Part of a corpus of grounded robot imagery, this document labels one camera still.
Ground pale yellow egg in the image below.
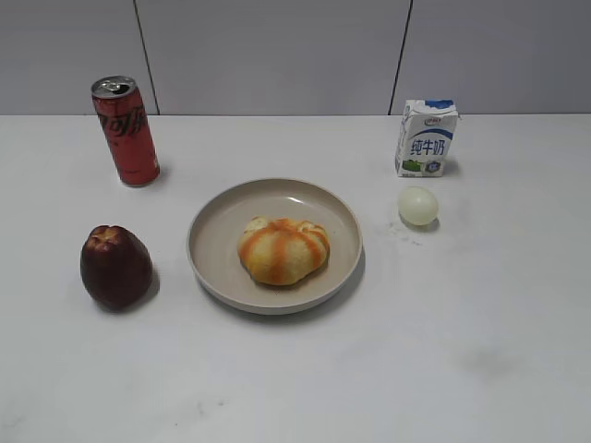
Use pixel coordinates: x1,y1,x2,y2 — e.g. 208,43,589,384
397,186,439,226

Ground dark red wax apple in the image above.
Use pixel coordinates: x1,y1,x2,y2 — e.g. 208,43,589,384
80,225,153,311

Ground white blue milk carton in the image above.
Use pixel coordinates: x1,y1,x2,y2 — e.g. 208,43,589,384
394,100,459,177

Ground orange striped round bread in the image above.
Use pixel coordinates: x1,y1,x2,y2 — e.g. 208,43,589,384
237,216,330,286

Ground red cola can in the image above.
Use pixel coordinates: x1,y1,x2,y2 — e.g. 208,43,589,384
91,76,160,187

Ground beige round plate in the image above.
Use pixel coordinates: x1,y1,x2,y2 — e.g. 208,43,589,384
187,178,365,315

